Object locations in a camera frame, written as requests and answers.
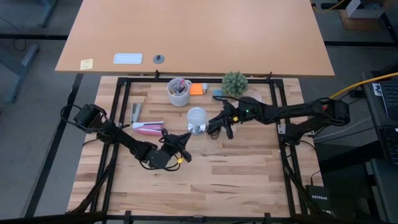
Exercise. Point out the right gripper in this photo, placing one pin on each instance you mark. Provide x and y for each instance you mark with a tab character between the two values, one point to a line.
245	112

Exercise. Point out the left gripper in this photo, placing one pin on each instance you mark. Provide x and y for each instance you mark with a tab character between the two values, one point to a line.
169	147

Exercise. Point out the chrome lamp base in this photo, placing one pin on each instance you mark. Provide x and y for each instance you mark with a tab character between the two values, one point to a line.
196	129

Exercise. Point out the clear glass with paper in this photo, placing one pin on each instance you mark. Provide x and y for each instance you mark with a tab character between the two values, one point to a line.
196	115

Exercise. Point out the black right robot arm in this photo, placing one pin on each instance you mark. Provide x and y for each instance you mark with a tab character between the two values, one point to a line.
304	110

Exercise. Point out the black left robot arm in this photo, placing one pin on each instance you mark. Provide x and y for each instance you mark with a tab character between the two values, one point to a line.
124	141

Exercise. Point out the small white lightbulb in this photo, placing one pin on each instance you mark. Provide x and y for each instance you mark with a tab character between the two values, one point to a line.
205	88

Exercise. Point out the pink and white stapler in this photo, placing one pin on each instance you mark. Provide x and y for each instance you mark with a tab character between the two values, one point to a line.
149	129

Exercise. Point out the green artificial succulent plant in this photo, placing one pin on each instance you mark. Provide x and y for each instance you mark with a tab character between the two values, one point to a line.
234	84

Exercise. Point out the orange sticky note pad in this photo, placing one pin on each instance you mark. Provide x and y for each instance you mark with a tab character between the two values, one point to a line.
196	89

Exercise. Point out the white ribbed pen cup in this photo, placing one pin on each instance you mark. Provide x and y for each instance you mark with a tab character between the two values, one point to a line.
178	99

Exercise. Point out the pink highlighter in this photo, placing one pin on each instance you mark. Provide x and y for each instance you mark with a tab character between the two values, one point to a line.
181	82

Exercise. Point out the beige desk top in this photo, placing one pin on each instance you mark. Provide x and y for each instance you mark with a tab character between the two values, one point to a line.
199	34

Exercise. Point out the white rectangular label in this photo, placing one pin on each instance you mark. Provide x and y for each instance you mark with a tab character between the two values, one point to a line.
128	58

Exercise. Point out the yellow sticky note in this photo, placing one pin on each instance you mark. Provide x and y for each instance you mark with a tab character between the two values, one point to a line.
86	64

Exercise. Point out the cardboard box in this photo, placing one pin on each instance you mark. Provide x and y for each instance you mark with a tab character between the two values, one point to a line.
357	24

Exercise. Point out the black laptop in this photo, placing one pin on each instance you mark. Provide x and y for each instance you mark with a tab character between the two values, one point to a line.
390	99

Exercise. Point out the black keyboard blue lights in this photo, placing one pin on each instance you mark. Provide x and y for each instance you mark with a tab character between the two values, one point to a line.
392	146

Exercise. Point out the grey desk leg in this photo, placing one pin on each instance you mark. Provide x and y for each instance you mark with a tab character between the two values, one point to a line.
21	67
48	12

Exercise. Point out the grey white device box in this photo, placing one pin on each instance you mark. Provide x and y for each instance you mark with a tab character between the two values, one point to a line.
360	11

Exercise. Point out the black aluminium table frame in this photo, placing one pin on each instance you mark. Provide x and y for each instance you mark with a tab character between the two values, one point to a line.
149	80

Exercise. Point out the black Netgear switch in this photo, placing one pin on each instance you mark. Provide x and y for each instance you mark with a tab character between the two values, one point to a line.
318	197

